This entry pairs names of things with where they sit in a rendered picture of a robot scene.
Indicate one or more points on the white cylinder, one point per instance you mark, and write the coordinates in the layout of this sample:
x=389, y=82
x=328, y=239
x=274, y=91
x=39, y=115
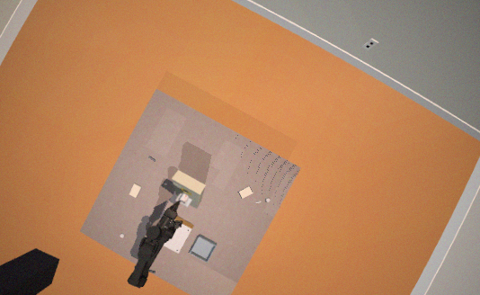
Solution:
x=184, y=198

